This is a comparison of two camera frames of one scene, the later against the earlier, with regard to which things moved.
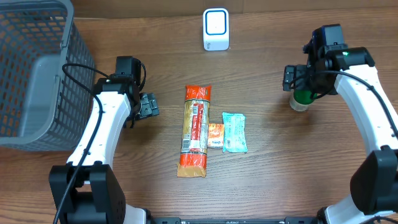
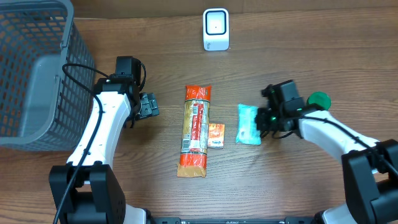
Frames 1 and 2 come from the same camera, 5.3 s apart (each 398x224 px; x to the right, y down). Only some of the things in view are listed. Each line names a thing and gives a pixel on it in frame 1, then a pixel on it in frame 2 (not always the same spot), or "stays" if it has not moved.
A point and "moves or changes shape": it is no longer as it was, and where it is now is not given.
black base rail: [286, 220] stays
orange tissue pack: [215, 136] stays
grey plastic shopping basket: [47, 75] stays
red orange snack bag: [193, 159] stays
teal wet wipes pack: [234, 136] to [248, 133]
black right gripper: [328, 84] to [259, 121]
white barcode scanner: [216, 29] stays
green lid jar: [301, 99] moves or changes shape
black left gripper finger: [149, 105] stays
